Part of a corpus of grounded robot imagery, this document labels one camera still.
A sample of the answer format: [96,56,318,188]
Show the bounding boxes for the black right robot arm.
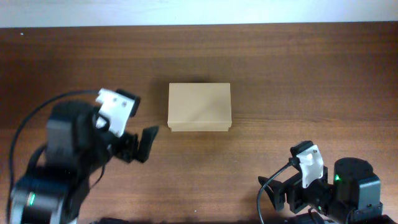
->
[257,157,394,224]

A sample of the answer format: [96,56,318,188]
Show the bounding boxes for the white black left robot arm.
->
[9,100,159,223]

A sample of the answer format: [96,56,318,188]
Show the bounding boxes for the cardboard box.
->
[167,83,232,132]

